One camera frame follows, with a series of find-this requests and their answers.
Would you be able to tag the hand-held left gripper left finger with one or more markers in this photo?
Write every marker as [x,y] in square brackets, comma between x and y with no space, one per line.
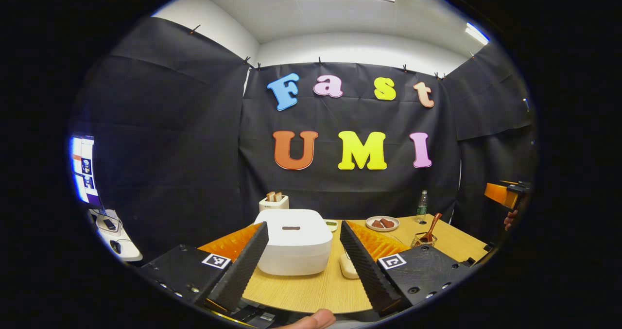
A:
[240,270]

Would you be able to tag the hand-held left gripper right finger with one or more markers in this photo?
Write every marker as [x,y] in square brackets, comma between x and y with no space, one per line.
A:
[367,270]

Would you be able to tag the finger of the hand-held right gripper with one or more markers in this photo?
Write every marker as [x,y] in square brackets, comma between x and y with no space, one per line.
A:
[495,193]

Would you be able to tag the white rice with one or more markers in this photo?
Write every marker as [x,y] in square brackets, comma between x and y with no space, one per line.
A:
[347,268]

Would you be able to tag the white rice cooker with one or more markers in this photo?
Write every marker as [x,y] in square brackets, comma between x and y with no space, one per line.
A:
[296,251]

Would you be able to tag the brown wooden spoon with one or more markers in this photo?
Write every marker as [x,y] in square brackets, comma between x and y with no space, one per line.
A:
[432,224]

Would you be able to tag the white round plate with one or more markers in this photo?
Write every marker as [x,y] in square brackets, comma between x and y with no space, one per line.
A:
[369,225]

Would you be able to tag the brown meat piece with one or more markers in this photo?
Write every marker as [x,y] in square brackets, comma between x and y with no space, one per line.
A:
[377,224]
[388,222]

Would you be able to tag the white divided sauce dish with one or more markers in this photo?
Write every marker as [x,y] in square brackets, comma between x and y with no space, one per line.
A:
[331,224]

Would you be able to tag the white toaster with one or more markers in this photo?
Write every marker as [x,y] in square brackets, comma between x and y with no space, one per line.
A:
[273,205]

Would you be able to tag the plastic water bottle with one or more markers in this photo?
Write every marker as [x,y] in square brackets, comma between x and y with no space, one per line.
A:
[422,205]

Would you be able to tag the toast slices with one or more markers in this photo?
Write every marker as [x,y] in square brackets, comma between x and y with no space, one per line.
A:
[274,196]

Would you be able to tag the black computer mouse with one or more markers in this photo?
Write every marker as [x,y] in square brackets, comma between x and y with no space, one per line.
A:
[115,247]

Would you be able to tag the black phone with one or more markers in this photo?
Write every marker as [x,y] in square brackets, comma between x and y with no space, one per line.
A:
[110,224]

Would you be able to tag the black backdrop cloth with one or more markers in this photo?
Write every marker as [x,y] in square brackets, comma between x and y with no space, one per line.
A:
[170,149]

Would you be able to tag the computer monitor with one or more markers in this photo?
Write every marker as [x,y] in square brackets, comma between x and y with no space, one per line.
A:
[85,171]

